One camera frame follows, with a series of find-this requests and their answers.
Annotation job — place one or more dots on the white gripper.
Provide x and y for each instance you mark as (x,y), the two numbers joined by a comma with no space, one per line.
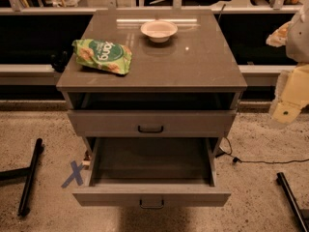
(298,39)

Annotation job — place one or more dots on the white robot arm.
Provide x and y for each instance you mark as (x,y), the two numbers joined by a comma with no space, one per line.
(294,35)

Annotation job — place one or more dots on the grey drawer cabinet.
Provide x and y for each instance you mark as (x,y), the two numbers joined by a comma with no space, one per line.
(194,70)

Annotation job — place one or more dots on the open lower grey drawer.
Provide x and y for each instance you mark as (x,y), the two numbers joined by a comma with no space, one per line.
(151,173)

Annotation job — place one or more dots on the upper grey drawer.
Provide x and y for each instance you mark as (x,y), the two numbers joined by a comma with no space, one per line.
(100,123)

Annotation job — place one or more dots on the black stand leg right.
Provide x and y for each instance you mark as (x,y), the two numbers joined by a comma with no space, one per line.
(301,215)

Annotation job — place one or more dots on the black stand leg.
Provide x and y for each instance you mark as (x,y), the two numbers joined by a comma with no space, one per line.
(301,215)
(27,172)

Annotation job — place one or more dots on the white bowl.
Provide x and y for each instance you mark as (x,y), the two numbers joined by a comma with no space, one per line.
(159,31)

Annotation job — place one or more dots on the green snack bag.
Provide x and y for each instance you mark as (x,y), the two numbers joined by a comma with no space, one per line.
(103,55)

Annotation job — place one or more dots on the blue tape cross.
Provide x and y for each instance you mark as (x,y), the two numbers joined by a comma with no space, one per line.
(75,175)

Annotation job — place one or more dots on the black clamp object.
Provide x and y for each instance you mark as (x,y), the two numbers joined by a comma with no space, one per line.
(59,62)

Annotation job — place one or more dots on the black stand leg left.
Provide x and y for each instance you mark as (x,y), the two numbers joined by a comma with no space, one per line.
(27,172)

